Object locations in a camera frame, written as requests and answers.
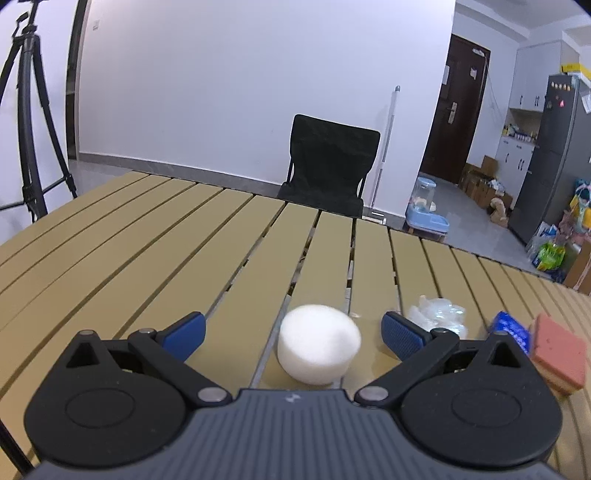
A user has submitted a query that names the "blue pet water dispenser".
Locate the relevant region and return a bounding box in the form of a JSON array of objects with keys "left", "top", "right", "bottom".
[{"left": 405, "top": 176, "right": 451, "bottom": 241}]

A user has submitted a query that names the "white pole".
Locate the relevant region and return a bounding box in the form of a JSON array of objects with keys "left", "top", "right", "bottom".
[{"left": 372, "top": 85, "right": 402, "bottom": 217}]

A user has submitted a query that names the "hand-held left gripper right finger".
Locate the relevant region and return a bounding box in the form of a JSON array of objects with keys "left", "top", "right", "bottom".
[{"left": 355, "top": 311, "right": 525, "bottom": 409}]

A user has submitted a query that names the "black folding chair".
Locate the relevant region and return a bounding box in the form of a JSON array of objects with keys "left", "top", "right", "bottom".
[{"left": 276, "top": 114, "right": 382, "bottom": 220}]

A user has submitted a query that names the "blue packet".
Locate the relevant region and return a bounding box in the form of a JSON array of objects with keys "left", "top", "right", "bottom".
[{"left": 488, "top": 311, "right": 532, "bottom": 355}]

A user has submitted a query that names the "white wall cabinet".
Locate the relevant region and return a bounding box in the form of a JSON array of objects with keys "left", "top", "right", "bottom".
[{"left": 508, "top": 39, "right": 566, "bottom": 112}]

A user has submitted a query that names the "pink sponge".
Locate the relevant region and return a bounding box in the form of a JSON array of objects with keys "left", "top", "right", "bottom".
[{"left": 527, "top": 315, "right": 588, "bottom": 397}]

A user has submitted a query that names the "white base cabinet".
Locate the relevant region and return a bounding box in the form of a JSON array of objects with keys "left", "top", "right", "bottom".
[{"left": 494, "top": 136, "right": 536, "bottom": 185}]

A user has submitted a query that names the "white foam cylinder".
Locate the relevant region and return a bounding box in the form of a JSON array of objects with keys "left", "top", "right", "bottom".
[{"left": 277, "top": 304, "right": 362, "bottom": 387}]

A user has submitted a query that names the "stack of cardboard boxes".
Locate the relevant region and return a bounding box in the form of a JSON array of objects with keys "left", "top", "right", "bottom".
[{"left": 459, "top": 155, "right": 514, "bottom": 210}]

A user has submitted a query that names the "grey refrigerator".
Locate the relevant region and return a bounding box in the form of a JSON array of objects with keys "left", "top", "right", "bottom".
[{"left": 508, "top": 71, "right": 591, "bottom": 245}]

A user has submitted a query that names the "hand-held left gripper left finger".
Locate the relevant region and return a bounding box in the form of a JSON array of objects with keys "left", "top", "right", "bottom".
[{"left": 65, "top": 311, "right": 233, "bottom": 408}]

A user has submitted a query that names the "dark brown door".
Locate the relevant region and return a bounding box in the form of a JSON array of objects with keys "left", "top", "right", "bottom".
[{"left": 418, "top": 34, "right": 492, "bottom": 185}]

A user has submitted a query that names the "tan folding table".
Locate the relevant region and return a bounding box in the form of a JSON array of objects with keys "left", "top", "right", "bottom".
[{"left": 0, "top": 172, "right": 591, "bottom": 480}]

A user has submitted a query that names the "black tripod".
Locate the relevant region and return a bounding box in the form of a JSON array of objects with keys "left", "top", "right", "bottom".
[{"left": 0, "top": 0, "right": 78, "bottom": 222}]

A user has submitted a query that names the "clear plastic wrapper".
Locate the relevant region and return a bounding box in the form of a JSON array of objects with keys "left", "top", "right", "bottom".
[{"left": 406, "top": 295, "right": 468, "bottom": 337}]

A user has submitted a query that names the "green plastic bag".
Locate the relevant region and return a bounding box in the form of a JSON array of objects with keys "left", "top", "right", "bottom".
[{"left": 536, "top": 242, "right": 568, "bottom": 273}]

